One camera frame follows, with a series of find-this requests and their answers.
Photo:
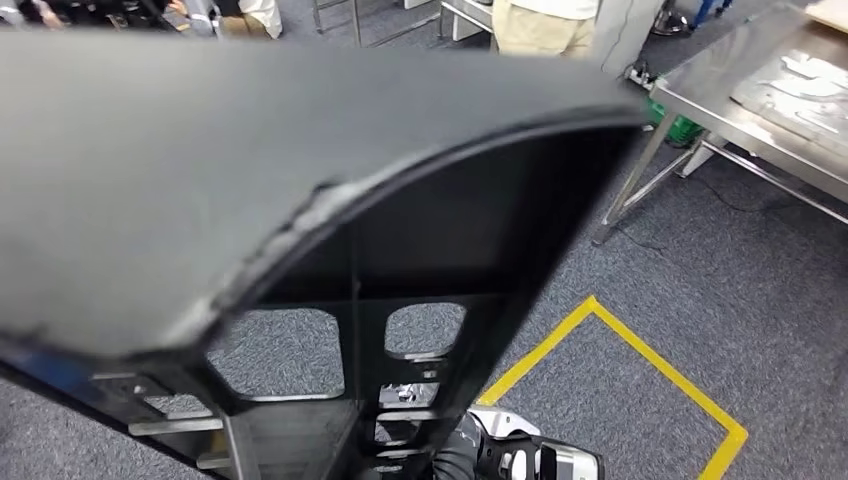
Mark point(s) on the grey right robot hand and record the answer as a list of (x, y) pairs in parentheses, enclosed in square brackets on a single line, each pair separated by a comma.
[(404, 396)]

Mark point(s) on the black plastic plate frame part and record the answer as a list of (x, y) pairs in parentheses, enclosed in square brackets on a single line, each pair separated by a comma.
[(199, 166)]

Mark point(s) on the stainless steel workbench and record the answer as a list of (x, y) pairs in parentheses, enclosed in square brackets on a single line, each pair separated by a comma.
[(715, 66)]

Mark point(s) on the green plastic bin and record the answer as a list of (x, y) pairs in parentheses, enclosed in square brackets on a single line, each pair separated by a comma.
[(686, 129)]

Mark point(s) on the person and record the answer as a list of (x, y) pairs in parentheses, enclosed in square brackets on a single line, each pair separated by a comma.
[(543, 30), (262, 13)]

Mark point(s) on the white cabinet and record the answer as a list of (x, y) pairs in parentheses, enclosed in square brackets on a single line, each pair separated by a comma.
[(623, 33)]

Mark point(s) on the stamped grey metal plate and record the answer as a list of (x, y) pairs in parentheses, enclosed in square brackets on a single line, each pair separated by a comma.
[(795, 93)]

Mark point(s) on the tan wooden board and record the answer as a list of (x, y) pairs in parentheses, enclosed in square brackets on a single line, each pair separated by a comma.
[(831, 13)]

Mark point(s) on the grey metal table frame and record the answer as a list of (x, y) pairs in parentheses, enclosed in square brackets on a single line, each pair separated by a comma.
[(356, 20)]

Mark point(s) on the chrome pedestal base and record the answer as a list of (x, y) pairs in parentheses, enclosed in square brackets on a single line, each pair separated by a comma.
[(672, 25)]

